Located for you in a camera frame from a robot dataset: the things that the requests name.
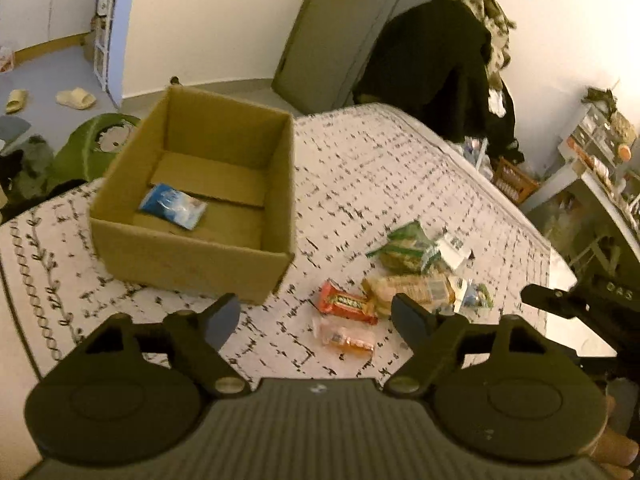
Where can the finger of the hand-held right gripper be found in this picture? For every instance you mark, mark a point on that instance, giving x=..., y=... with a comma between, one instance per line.
x=547, y=300

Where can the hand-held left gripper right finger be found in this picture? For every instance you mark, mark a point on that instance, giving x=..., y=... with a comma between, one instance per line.
x=409, y=324

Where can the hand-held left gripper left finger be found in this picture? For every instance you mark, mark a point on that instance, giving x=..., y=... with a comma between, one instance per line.
x=226, y=321

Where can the beige bread packet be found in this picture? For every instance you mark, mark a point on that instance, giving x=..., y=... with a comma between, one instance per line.
x=405, y=290

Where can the cardboard box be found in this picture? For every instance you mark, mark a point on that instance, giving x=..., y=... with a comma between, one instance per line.
x=200, y=265

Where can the red snack bar packet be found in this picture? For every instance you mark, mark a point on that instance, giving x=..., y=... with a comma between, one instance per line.
x=345, y=304

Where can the clear orange candy packet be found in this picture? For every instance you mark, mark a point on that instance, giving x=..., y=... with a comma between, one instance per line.
x=342, y=336

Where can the small clear green packet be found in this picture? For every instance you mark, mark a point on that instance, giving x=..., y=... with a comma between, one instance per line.
x=472, y=296

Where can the green snack packet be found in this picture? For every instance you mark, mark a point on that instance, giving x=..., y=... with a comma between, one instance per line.
x=407, y=250

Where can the white label rice cake packet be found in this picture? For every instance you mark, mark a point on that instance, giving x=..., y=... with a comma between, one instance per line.
x=454, y=252

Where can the person's right hand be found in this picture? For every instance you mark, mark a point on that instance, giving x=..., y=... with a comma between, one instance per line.
x=616, y=452

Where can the orange plastic basket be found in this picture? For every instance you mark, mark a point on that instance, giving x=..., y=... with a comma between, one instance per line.
x=515, y=182

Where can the blue snack packet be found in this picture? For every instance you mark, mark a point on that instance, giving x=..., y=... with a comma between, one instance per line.
x=172, y=206

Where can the pile of plastic bags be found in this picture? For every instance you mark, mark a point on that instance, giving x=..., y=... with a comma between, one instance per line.
x=477, y=155

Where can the grey drawer organizer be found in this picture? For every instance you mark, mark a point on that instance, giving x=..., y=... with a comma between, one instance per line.
x=597, y=135

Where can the green cartoon cushion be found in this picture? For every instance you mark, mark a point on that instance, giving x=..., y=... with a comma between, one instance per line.
x=85, y=150

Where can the dark clothes pile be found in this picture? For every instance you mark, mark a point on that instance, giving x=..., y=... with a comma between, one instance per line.
x=25, y=170

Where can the black hanging coat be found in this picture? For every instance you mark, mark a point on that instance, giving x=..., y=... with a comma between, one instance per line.
x=425, y=65

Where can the beige slipper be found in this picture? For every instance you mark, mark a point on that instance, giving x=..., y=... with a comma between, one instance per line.
x=76, y=98
x=16, y=101

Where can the camouflage garment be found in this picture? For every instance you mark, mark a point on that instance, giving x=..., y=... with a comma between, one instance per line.
x=492, y=25

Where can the beige door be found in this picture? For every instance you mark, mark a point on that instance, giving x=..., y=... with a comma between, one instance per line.
x=340, y=35

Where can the white shelf rack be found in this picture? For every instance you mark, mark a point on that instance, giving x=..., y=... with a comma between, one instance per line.
x=104, y=30

